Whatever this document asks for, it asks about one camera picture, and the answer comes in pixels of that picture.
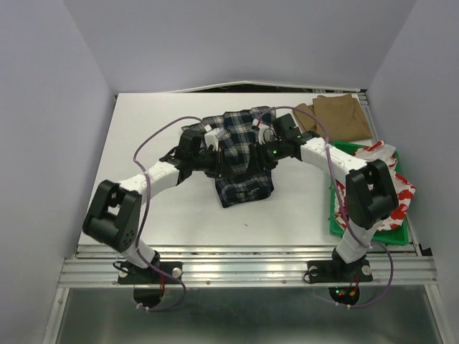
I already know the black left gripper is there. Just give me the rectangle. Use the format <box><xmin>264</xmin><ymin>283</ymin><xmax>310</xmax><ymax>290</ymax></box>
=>
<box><xmin>189</xmin><ymin>145</ymin><xmax>235</xmax><ymax>178</ymax></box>

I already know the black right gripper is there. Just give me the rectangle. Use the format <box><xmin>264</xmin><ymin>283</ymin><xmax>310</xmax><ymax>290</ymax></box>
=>
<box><xmin>244</xmin><ymin>138</ymin><xmax>286</xmax><ymax>177</ymax></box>

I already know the navy plaid skirt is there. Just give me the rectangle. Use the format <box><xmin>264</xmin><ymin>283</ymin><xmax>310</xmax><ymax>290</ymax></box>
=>
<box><xmin>181</xmin><ymin>106</ymin><xmax>275</xmax><ymax>208</ymax></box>

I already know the brown pleated skirt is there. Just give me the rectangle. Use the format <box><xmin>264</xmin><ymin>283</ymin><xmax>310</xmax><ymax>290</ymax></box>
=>
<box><xmin>293</xmin><ymin>94</ymin><xmax>373</xmax><ymax>142</ymax></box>

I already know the white red floral skirt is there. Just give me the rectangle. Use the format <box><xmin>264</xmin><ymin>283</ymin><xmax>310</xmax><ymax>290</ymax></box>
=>
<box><xmin>353</xmin><ymin>140</ymin><xmax>416</xmax><ymax>232</ymax></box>

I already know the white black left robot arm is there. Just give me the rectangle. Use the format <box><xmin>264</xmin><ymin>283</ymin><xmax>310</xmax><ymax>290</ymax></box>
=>
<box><xmin>82</xmin><ymin>125</ymin><xmax>227</xmax><ymax>284</ymax></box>

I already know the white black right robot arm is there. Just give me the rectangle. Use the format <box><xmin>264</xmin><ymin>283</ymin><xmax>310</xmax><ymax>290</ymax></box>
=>
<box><xmin>247</xmin><ymin>115</ymin><xmax>399</xmax><ymax>284</ymax></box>

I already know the green plastic basket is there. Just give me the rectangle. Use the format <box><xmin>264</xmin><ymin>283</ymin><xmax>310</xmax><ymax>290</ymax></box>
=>
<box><xmin>329</xmin><ymin>141</ymin><xmax>409</xmax><ymax>246</ymax></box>

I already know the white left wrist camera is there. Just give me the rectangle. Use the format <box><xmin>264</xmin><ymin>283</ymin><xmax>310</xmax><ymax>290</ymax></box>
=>
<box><xmin>204</xmin><ymin>128</ymin><xmax>226</xmax><ymax>151</ymax></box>

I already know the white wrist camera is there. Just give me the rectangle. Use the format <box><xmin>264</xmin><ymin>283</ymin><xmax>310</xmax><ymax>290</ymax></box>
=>
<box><xmin>204</xmin><ymin>128</ymin><xmax>226</xmax><ymax>151</ymax></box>
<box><xmin>252</xmin><ymin>119</ymin><xmax>275</xmax><ymax>144</ymax></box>

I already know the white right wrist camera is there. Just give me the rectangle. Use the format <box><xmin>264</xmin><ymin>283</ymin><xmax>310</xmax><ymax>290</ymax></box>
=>
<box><xmin>252</xmin><ymin>119</ymin><xmax>275</xmax><ymax>144</ymax></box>

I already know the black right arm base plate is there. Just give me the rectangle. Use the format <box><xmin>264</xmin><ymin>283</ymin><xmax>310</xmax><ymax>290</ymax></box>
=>
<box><xmin>303</xmin><ymin>259</ymin><xmax>373</xmax><ymax>284</ymax></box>

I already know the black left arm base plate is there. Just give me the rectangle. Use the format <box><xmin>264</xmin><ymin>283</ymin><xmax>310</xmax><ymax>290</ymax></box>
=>
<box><xmin>112</xmin><ymin>261</ymin><xmax>183</xmax><ymax>285</ymax></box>

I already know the aluminium frame rail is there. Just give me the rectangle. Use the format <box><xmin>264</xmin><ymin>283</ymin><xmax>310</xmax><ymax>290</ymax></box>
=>
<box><xmin>58</xmin><ymin>245</ymin><xmax>437</xmax><ymax>289</ymax></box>

